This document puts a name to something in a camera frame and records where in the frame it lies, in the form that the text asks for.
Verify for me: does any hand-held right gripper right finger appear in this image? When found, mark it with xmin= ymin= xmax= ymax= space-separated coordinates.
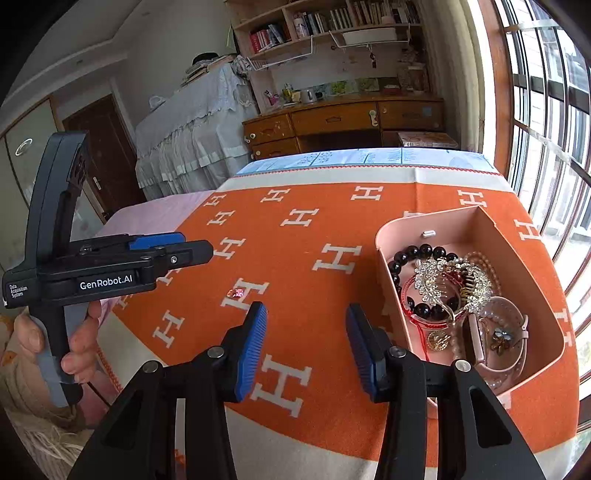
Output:
xmin=345 ymin=302 xmax=548 ymax=480

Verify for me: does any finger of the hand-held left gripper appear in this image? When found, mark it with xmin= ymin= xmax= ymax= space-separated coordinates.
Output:
xmin=149 ymin=239 xmax=214 ymax=280
xmin=128 ymin=233 xmax=187 ymax=253

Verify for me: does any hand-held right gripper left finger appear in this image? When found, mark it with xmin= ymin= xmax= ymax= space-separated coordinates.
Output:
xmin=67 ymin=301 xmax=269 ymax=480

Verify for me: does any red string bracelet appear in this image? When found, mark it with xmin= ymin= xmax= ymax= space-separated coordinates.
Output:
xmin=401 ymin=270 xmax=467 ymax=365

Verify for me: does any gold pendant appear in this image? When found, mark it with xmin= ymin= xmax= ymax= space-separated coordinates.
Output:
xmin=427 ymin=330 xmax=454 ymax=352

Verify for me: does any silver rhinestone hair clip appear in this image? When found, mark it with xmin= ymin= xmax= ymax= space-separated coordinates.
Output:
xmin=413 ymin=258 xmax=492 ymax=315

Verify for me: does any rose gold wristwatch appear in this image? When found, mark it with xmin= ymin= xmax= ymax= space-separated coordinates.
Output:
xmin=462 ymin=295 xmax=530 ymax=376

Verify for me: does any gold hair comb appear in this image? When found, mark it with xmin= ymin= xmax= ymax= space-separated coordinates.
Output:
xmin=457 ymin=265 xmax=479 ymax=301

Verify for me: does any pink jewelry box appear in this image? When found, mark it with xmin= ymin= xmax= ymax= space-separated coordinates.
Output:
xmin=375 ymin=206 xmax=578 ymax=407

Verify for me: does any person's left hand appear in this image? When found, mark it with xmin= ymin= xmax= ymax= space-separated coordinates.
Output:
xmin=13 ymin=299 xmax=103 ymax=385

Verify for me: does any brown door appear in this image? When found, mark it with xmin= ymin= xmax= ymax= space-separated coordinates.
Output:
xmin=62 ymin=95 xmax=139 ymax=217

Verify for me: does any frosted glass sliding door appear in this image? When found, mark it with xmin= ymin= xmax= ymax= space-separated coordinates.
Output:
xmin=0 ymin=97 xmax=105 ymax=273

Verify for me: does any white lace-covered piano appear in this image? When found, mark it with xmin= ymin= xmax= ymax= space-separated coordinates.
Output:
xmin=134 ymin=60 xmax=259 ymax=201

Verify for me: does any orange printed blanket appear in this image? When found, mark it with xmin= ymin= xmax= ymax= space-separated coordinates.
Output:
xmin=99 ymin=166 xmax=580 ymax=480

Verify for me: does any pile of papers with hat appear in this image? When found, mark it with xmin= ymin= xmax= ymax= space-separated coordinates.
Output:
xmin=180 ymin=53 xmax=237 ymax=87

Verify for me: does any blue tree-print cloth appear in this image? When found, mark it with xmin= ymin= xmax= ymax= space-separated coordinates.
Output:
xmin=235 ymin=148 xmax=499 ymax=176

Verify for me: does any wooden desk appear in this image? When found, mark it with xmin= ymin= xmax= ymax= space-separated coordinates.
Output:
xmin=242 ymin=92 xmax=446 ymax=160

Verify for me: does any stack of magazines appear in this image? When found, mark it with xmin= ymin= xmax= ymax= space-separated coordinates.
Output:
xmin=397 ymin=131 xmax=460 ymax=149

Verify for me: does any row of red books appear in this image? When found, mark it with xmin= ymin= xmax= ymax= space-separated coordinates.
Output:
xmin=249 ymin=25 xmax=291 ymax=55

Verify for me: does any row of green picture cards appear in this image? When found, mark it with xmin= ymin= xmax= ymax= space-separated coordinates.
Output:
xmin=323 ymin=78 xmax=380 ymax=96

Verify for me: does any wooden bookshelf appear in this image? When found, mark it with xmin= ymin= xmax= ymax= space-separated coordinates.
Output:
xmin=224 ymin=0 xmax=430 ymax=112

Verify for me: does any row of white-spined books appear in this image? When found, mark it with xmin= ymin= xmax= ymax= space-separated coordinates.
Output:
xmin=293 ymin=7 xmax=352 ymax=36

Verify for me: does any pale floral curtain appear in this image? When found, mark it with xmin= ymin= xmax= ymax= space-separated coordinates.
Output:
xmin=416 ymin=0 xmax=483 ymax=153

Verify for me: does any patterned jar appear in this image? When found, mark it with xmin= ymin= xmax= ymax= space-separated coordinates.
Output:
xmin=398 ymin=62 xmax=428 ymax=93

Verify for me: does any white plastic tray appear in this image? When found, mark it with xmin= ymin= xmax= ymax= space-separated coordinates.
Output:
xmin=342 ymin=28 xmax=399 ymax=46

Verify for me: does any wooden-framed barred window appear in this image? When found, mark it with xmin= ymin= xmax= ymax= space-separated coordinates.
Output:
xmin=475 ymin=0 xmax=591 ymax=324

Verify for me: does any row of pale-spined books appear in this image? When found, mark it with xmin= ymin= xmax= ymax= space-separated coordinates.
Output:
xmin=351 ymin=0 xmax=422 ymax=25

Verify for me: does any black bead bracelet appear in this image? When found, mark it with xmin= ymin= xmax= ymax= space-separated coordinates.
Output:
xmin=388 ymin=246 xmax=458 ymax=321

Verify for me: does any white wire rack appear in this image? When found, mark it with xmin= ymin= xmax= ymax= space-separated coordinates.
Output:
xmin=245 ymin=37 xmax=319 ymax=71
xmin=330 ymin=25 xmax=411 ymax=50

